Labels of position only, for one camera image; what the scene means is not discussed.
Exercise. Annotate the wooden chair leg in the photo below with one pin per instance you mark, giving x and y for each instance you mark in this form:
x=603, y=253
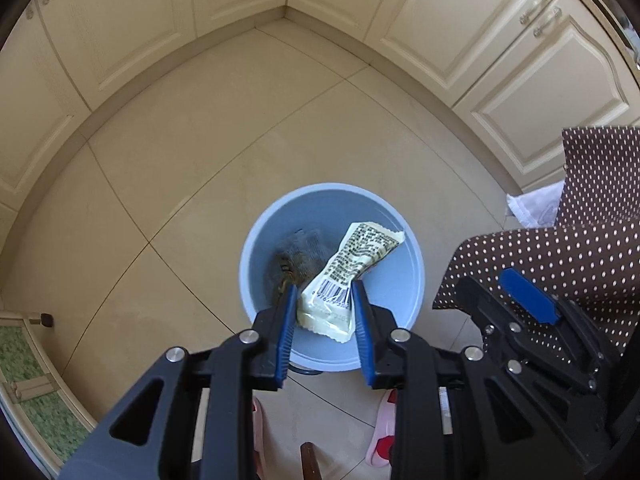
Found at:
x=311, y=460

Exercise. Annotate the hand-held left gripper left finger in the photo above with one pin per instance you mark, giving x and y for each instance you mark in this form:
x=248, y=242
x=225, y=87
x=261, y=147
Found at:
x=282, y=340

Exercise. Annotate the pink slipper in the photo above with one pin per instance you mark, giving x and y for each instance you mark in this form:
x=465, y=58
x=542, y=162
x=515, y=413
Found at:
x=382, y=430
x=257, y=435

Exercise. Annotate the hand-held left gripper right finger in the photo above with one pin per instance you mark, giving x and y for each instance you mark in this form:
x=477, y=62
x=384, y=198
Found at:
x=362, y=340

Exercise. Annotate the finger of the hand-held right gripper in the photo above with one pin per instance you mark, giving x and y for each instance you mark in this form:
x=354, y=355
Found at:
x=505, y=320
x=530, y=296

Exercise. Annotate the dark countertop edge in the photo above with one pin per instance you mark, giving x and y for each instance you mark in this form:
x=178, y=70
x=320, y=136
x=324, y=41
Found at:
x=627, y=25

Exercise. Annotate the brown polka dot cloth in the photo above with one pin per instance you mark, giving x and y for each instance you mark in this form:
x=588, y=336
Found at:
x=575, y=255

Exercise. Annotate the black door stopper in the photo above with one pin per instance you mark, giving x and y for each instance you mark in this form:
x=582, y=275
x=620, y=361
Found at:
x=45, y=319

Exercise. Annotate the cream snack wrapper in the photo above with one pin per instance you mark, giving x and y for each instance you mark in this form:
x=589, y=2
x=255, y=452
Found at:
x=345, y=260

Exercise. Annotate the grey crumpled wrapper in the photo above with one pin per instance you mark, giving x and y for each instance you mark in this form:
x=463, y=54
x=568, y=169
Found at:
x=300, y=250

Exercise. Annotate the white lace cloth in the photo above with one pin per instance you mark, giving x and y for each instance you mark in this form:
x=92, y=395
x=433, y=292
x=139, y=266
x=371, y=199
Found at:
x=535, y=205

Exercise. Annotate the blue plastic bin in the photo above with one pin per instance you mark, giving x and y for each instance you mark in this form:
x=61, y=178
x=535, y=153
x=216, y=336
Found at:
x=400, y=285

